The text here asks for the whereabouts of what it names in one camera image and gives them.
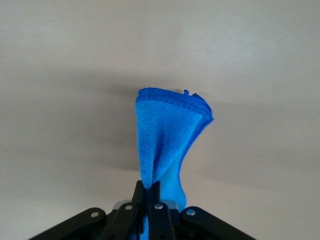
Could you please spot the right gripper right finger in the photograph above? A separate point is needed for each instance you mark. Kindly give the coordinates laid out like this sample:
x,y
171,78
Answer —
x,y
160,222

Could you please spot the blue microfibre towel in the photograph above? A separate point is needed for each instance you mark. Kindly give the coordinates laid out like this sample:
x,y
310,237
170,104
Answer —
x,y
162,130

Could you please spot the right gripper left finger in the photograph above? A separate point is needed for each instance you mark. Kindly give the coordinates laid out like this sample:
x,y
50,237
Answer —
x,y
125,220

